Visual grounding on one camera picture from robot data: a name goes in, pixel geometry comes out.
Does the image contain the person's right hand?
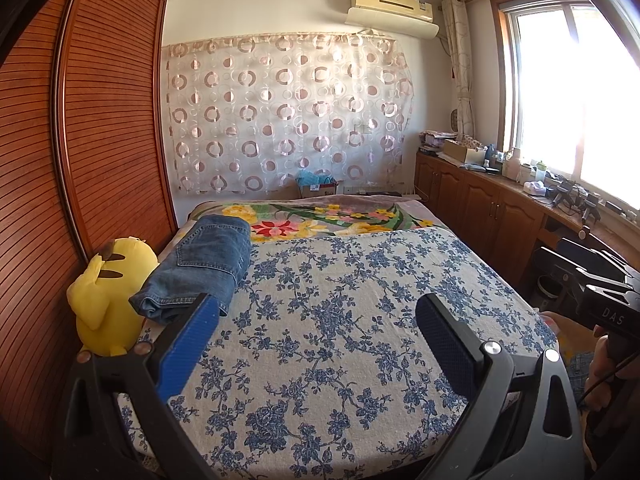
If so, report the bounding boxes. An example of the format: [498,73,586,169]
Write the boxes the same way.
[580,324,626,413]

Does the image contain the white air conditioner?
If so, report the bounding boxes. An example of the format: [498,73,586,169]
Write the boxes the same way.
[345,0,441,40]

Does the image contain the wooden cabinet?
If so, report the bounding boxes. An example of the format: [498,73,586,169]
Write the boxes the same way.
[414,152,640,311]

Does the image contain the white waste bin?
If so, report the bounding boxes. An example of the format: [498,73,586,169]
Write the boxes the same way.
[536,272,565,312]

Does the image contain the bed with blue floral sheet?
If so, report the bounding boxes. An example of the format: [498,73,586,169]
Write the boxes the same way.
[112,227,561,480]

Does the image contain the window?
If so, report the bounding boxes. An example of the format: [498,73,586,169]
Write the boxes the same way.
[491,0,640,213]

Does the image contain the stack of papers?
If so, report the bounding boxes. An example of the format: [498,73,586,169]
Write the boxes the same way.
[418,130,459,155]

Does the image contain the black devices on cabinet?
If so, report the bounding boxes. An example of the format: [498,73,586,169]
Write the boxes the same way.
[549,179,602,223]

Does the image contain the open cardboard box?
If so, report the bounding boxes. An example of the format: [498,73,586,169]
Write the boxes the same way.
[442,139,485,164]

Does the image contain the denim garment on floor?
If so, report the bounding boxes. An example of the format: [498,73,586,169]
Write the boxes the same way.
[569,350,597,388]

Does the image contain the wooden slatted headboard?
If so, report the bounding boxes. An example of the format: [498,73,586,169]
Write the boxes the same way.
[0,0,179,463]

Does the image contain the small cardboard box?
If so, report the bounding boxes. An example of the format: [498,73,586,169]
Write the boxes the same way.
[299,181,338,199]

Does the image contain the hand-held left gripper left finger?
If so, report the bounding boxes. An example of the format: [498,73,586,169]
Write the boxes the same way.
[65,292,222,480]

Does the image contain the yellow plush toy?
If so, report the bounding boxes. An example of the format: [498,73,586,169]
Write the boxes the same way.
[67,236,161,357]

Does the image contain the blue denim pants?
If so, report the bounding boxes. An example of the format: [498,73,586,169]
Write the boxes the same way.
[129,215,252,325]

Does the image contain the circle-patterned sheer curtain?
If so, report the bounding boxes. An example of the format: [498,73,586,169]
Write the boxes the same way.
[161,34,417,196]

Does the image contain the colourful flower blanket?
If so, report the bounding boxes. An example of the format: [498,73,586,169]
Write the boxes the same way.
[187,194,442,245]

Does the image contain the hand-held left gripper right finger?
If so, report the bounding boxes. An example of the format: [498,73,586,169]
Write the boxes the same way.
[415,292,586,480]

